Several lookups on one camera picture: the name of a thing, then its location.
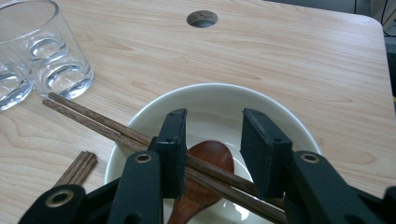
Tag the bundle of brown chopsticks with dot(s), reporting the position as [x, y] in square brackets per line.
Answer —
[77, 168]

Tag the dark red wooden spoon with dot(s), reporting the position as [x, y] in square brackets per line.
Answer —
[211, 155]

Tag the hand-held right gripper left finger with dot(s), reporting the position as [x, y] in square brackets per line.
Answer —
[172, 155]

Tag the cream ceramic bowl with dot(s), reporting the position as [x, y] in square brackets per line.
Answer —
[218, 102]

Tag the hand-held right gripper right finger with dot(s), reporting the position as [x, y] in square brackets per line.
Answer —
[264, 155]

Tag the round dark table grommet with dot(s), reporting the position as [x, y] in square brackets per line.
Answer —
[202, 19]

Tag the brown wooden chopstick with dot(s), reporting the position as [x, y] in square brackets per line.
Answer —
[93, 126]
[93, 115]

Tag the clear drinking glass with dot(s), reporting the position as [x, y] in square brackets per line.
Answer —
[12, 90]
[46, 49]
[62, 77]

